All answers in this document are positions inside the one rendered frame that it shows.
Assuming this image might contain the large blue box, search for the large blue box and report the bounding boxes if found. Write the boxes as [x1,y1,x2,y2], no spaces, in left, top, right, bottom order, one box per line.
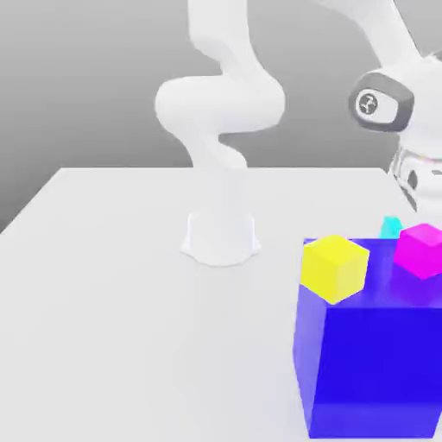
[292,237,442,440]

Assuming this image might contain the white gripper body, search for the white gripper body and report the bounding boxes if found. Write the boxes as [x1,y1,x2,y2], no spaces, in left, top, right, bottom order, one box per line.
[416,164,442,226]

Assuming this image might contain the small cyan cube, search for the small cyan cube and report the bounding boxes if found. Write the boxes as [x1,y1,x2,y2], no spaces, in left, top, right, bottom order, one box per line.
[379,216,404,240]

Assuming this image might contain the small magenta cube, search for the small magenta cube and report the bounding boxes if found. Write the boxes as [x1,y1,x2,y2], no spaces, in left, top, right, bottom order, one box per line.
[393,223,442,281]

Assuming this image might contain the small yellow cube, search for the small yellow cube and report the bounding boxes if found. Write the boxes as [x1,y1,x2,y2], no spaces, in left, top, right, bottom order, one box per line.
[300,234,371,306]

